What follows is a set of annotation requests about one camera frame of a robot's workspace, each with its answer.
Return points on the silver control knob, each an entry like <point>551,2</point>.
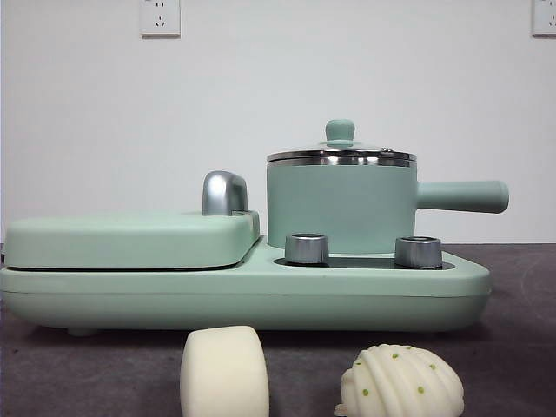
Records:
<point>418,253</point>
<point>306,249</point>

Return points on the plain white steamed bun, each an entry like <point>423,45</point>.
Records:
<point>223,373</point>

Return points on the glass pot lid green knob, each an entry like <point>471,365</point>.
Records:
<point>340,130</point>

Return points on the green grill lid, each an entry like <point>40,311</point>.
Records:
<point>130,241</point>

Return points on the green breakfast machine base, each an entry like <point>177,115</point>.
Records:
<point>260,299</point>

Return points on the white wall socket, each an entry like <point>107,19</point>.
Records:
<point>545,19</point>
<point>160,19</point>

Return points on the ridged white bun green dots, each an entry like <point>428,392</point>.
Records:
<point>399,386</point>

